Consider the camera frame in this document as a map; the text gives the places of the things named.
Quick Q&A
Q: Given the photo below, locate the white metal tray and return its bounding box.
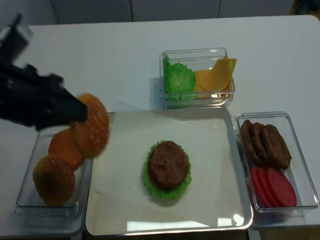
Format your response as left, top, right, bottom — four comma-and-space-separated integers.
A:
85, 114, 253, 237

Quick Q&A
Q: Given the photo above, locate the clear lettuce cheese container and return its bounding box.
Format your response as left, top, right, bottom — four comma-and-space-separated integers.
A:
159, 47, 237, 109

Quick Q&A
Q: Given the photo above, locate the middle red tomato slice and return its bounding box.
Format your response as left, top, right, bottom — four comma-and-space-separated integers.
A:
257, 167, 280, 208

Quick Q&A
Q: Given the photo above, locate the right red tomato slice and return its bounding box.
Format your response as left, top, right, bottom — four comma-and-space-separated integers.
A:
266, 168, 297, 207

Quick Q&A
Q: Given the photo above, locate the lower yellow cheese slice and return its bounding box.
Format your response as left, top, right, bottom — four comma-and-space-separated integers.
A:
194, 68, 232, 100

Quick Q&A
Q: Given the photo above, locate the right brown patty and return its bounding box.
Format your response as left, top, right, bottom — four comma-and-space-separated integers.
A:
260, 124, 292, 170

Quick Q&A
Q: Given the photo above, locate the clear bun container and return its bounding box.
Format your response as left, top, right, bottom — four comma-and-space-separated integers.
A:
15, 125, 93, 217

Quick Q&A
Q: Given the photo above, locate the sesame bun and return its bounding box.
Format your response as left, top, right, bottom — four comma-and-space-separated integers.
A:
32, 155, 76, 207
70, 93, 110, 159

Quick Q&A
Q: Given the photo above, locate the upper yellow cheese slice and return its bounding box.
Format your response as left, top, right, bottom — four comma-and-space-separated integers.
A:
199, 58, 237, 92

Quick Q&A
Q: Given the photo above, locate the middle brown patty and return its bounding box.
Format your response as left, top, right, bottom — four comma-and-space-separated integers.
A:
250, 122, 271, 168

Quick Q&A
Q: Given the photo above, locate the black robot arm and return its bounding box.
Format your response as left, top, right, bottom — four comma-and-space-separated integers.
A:
0, 13, 88, 131

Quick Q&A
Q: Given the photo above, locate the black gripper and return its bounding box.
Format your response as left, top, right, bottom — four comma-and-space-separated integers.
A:
0, 63, 88, 131

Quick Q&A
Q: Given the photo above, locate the yellow cheese slice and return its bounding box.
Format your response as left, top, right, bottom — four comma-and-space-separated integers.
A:
194, 68, 232, 100
199, 58, 237, 92

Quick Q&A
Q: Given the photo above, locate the white parchment paper sheet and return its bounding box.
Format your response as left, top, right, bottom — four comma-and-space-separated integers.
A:
93, 107, 234, 227

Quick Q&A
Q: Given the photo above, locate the red tomato slice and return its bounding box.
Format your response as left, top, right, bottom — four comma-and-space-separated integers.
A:
250, 166, 270, 208
266, 168, 297, 207
257, 167, 280, 208

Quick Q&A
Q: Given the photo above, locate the left brown patty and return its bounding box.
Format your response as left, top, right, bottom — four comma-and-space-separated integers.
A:
240, 119, 262, 166

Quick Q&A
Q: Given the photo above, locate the left red tomato slice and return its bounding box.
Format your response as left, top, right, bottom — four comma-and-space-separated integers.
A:
250, 166, 270, 208

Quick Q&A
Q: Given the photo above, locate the green lettuce in container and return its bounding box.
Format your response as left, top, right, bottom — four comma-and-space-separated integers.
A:
163, 54, 196, 102

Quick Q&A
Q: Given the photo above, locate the brown patty on tray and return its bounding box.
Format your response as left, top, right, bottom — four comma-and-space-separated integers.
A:
147, 140, 190, 191

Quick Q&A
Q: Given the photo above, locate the flat orange bun bottom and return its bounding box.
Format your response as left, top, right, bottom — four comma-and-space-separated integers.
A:
48, 128, 84, 171

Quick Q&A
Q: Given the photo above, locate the clear patty tomato container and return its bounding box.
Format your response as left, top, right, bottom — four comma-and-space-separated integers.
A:
235, 111, 320, 219

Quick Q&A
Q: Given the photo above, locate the green lettuce leaf on tray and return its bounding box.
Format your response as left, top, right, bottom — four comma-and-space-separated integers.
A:
142, 140, 192, 200

